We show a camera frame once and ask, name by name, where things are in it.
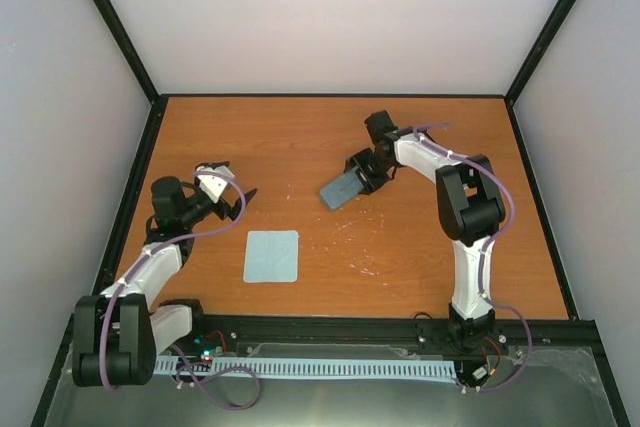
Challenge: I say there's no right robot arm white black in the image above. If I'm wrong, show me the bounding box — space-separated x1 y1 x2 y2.
327 110 511 351

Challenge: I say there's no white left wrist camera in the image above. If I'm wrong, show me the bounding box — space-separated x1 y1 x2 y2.
195 166 235 204

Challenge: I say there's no grey-blue glasses case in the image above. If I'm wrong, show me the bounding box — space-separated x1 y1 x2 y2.
319 170 364 211

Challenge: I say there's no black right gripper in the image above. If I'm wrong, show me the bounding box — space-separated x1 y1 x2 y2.
345 148 394 195

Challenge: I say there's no light blue cleaning cloth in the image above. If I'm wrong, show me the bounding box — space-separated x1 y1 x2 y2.
243 230 299 284

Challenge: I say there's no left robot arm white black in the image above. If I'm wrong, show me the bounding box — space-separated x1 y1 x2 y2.
71 162 257 391

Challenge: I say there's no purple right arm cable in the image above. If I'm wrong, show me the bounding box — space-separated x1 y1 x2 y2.
413 121 534 394

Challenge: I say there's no black right corner frame post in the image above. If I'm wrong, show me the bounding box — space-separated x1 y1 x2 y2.
504 0 577 107

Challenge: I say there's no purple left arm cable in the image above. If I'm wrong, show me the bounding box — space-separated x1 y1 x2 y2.
99 170 262 407

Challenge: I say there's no black corner frame post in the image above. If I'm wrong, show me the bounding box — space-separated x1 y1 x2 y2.
504 0 577 107
92 0 160 104

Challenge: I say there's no light blue slotted cable duct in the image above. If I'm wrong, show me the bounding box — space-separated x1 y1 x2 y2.
152 355 458 380

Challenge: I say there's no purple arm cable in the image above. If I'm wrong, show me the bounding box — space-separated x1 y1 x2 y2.
99 170 262 407
413 121 534 394

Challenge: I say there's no black mounting rail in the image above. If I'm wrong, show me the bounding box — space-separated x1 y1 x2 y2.
64 312 600 359

